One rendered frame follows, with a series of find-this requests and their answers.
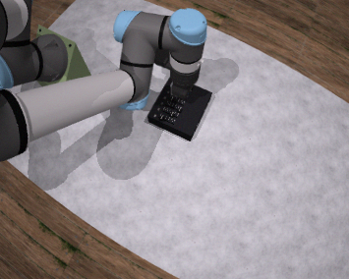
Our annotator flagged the black lighting desk with faders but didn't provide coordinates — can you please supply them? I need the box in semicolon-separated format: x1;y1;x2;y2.
147;78;212;141

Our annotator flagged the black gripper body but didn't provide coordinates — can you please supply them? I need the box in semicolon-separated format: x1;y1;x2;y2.
154;48;204;99

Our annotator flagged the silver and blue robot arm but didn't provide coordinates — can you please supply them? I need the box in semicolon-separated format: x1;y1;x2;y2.
0;0;207;162

